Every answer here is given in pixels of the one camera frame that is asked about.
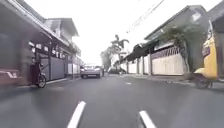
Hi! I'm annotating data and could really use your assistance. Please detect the dark car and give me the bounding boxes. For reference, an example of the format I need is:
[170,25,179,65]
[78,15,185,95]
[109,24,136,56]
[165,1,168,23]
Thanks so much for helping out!
[107,66,127,75]

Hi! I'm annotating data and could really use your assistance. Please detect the palm tree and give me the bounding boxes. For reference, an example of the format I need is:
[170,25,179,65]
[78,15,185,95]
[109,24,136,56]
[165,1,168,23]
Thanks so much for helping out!
[99,34,130,73]

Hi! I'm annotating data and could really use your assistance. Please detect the silver car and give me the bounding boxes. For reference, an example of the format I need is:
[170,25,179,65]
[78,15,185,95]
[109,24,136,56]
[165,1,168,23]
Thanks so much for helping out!
[79,63,104,80]

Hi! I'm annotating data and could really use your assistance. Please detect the grey asphalt road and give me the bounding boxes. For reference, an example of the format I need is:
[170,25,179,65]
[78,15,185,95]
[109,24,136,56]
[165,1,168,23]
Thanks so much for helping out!
[0,73,224,128]

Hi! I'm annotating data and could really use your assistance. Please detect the concrete kerb strip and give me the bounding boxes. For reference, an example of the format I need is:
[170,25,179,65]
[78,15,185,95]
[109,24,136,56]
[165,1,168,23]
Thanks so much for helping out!
[45,76,82,86]
[125,73,198,87]

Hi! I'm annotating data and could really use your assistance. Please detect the building with overhanging roof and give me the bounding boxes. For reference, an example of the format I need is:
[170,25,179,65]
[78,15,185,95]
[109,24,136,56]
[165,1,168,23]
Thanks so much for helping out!
[43,17,83,80]

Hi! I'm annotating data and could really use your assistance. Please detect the robot's own part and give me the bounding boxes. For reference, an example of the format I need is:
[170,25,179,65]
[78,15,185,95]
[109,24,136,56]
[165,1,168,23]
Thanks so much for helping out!
[139,110,156,128]

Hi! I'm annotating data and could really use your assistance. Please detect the leafy tree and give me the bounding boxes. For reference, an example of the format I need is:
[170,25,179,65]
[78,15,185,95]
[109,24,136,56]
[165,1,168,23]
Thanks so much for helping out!
[164,25,202,76]

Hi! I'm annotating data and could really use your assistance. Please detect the grey-roofed building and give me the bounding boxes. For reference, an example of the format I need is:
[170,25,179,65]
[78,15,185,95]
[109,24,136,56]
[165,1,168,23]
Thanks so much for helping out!
[143,4,210,52]

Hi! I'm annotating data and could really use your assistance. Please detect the dark shopfront building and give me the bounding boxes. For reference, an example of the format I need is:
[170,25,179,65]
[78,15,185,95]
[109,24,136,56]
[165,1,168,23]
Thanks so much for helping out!
[0,0,55,88]

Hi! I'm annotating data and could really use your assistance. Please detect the yellow vehicle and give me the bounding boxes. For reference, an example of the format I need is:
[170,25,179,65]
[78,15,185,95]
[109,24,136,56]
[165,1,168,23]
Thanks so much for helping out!
[193,19,224,90]

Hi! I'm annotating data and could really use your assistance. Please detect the white wall with railing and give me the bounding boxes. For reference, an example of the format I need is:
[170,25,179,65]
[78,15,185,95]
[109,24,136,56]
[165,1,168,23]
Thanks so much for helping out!
[119,45,188,77]

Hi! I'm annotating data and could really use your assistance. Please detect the overhead wires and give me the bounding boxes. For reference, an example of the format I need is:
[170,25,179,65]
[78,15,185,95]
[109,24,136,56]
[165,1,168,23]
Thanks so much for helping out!
[125,0,166,35]

